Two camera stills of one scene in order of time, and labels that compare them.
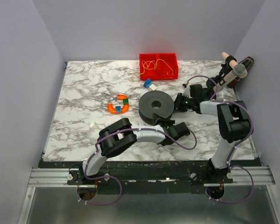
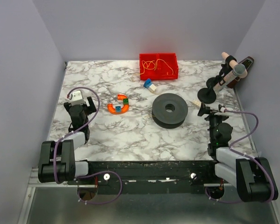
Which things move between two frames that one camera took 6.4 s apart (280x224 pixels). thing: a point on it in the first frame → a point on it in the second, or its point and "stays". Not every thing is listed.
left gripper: x=164 y=121 → x=91 y=105
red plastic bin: x=158 y=66 stays
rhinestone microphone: x=238 y=70 stays
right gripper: x=180 y=103 → x=211 y=111
